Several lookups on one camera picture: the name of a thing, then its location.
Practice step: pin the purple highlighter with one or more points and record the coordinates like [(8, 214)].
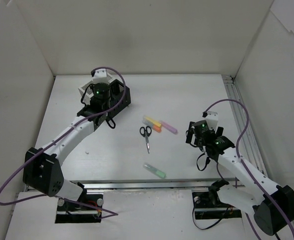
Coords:
[(168, 127)]

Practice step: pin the aluminium side rail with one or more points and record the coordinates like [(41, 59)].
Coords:
[(250, 147)]

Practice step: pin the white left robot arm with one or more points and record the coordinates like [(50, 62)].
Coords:
[(44, 172)]

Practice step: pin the yellow highlighter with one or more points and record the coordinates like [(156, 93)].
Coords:
[(154, 122)]

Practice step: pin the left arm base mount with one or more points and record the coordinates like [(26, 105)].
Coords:
[(71, 213)]

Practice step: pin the black handled scissors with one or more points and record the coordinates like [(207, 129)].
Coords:
[(146, 131)]

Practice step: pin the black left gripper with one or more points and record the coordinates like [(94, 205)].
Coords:
[(123, 95)]

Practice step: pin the green highlighter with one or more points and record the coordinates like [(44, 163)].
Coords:
[(154, 171)]

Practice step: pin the white mesh double container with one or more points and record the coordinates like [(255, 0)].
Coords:
[(87, 92)]

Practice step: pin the black mesh double container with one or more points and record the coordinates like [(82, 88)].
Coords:
[(120, 97)]

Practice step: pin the aluminium front rail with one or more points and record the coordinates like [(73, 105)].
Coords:
[(104, 185)]

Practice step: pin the orange highlighter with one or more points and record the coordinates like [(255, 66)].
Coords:
[(152, 126)]

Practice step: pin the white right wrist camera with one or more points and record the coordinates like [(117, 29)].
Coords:
[(211, 118)]

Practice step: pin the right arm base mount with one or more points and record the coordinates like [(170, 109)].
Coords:
[(206, 210)]

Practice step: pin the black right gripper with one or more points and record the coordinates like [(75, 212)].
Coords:
[(190, 133)]

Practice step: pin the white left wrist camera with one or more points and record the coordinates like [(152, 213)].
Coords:
[(99, 76)]

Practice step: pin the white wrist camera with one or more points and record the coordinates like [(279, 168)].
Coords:
[(211, 118), (99, 76)]

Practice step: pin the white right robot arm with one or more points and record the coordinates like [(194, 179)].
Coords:
[(271, 205)]

